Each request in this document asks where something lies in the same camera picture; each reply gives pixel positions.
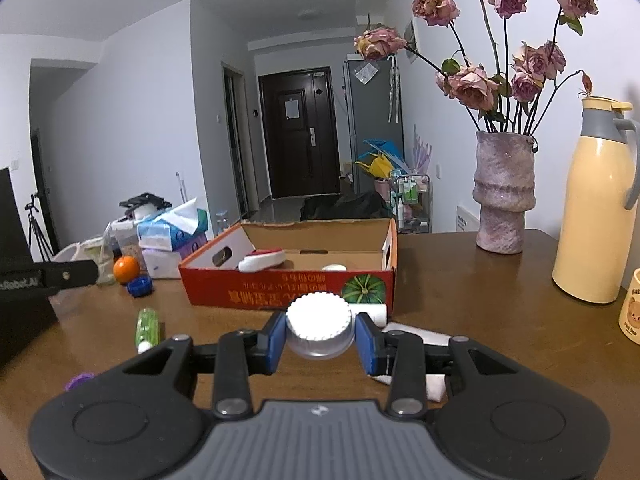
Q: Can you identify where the white ridged bottle cap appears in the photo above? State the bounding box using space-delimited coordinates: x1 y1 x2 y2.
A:
285 292 354 360

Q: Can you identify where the white spray bottle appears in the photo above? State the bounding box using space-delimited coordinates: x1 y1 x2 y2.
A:
349 304 388 328

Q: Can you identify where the black tripod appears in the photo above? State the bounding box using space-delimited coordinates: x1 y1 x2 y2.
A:
25 194 53 261

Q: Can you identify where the black paper bag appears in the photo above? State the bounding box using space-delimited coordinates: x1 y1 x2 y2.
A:
0 168 56 366

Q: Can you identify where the red cardboard box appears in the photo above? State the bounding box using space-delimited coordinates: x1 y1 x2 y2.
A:
179 218 397 312

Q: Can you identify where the clear glass cup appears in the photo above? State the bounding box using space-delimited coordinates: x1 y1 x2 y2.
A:
80 237 115 286

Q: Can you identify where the white translucent plastic box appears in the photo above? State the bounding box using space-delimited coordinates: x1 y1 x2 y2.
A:
372 323 450 406

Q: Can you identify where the orange fruit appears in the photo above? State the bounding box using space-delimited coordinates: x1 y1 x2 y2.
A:
113 255 140 285

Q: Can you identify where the blue bottle cap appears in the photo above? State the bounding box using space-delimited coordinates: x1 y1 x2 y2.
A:
126 275 154 298

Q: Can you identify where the purple bottle cap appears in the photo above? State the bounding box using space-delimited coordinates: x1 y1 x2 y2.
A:
64 372 94 392

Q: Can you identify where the green small bottle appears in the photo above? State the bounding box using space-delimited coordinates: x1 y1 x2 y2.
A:
134 308 160 354

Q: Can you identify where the white purple tissue box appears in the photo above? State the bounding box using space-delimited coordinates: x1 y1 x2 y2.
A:
142 235 207 280

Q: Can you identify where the black covered chair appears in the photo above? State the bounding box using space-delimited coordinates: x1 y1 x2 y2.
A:
299 191 393 221

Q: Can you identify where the blue tissue pack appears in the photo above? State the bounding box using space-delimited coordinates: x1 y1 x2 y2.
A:
137 198 208 252

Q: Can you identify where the white leaning board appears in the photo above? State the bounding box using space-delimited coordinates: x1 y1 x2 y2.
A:
456 205 480 232

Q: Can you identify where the yellow blue toy pile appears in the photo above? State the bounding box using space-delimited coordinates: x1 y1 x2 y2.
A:
354 139 409 180

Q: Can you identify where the pink textured vase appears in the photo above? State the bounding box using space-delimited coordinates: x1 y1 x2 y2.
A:
473 131 536 255

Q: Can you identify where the dark entrance door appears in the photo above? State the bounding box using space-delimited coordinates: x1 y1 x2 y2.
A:
258 67 340 198

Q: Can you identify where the yellow thermos jug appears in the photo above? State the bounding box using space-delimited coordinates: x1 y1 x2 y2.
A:
552 96 639 304

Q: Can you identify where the grey refrigerator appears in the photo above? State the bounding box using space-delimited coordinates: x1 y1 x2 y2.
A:
343 54 405 193

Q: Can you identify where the yellow bear mug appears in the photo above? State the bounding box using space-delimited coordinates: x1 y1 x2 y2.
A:
618 269 640 344

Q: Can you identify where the dried pink roses bouquet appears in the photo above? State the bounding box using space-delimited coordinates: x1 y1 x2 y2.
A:
354 0 599 138

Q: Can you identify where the wire storage cart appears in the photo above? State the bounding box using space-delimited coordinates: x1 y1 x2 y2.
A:
390 174 433 234

